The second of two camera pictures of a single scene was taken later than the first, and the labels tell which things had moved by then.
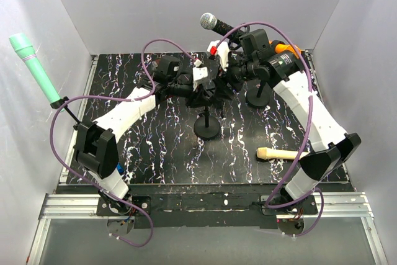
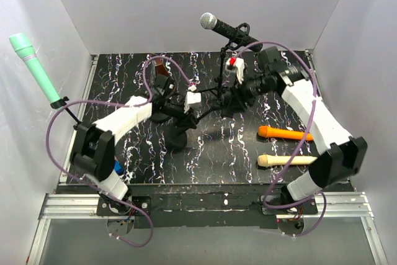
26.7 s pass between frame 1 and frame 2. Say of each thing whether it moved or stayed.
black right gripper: moved
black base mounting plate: stayed
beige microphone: moved
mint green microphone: stayed
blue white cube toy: stayed
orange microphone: moved
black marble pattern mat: stayed
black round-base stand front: moved
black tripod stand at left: stayed
